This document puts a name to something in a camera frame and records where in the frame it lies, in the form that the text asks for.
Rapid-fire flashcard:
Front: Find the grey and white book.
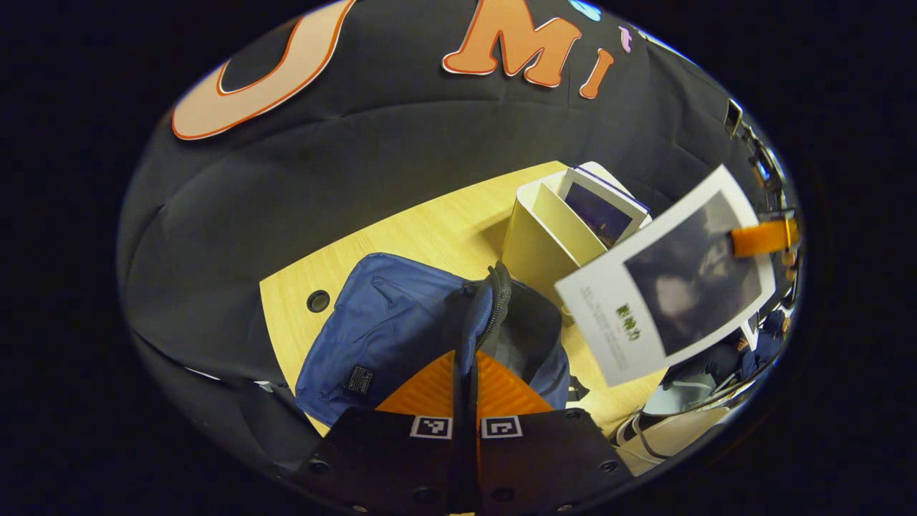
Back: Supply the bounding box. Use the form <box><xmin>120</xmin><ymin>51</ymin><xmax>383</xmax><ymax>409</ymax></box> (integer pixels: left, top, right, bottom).
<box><xmin>554</xmin><ymin>165</ymin><xmax>778</xmax><ymax>388</ymax></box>

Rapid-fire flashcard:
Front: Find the black backdrop cloth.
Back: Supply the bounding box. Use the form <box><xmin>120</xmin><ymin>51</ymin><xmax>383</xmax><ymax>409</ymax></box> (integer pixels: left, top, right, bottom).
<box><xmin>116</xmin><ymin>0</ymin><xmax>774</xmax><ymax>474</ymax></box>

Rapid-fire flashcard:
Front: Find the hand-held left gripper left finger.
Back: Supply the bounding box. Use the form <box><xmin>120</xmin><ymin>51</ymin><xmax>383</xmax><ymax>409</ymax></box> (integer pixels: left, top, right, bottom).
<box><xmin>290</xmin><ymin>350</ymin><xmax>466</xmax><ymax>515</ymax></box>

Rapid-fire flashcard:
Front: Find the white bookshelf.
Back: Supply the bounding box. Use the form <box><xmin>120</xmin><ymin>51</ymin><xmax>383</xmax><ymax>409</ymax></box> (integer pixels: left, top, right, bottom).
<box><xmin>501</xmin><ymin>161</ymin><xmax>653</xmax><ymax>316</ymax></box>

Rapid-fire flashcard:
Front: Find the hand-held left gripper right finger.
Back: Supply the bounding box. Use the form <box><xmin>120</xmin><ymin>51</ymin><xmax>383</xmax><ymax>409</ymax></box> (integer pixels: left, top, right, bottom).
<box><xmin>466</xmin><ymin>350</ymin><xmax>635</xmax><ymax>515</ymax></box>

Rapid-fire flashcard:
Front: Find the dark blue book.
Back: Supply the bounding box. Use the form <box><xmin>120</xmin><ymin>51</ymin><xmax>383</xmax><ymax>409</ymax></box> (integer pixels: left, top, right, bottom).
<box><xmin>557</xmin><ymin>165</ymin><xmax>651</xmax><ymax>249</ymax></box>

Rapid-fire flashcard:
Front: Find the blue schoolbag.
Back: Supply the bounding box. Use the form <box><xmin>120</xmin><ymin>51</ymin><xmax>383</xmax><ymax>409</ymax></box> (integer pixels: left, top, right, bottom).
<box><xmin>295</xmin><ymin>252</ymin><xmax>574</xmax><ymax>427</ymax></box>

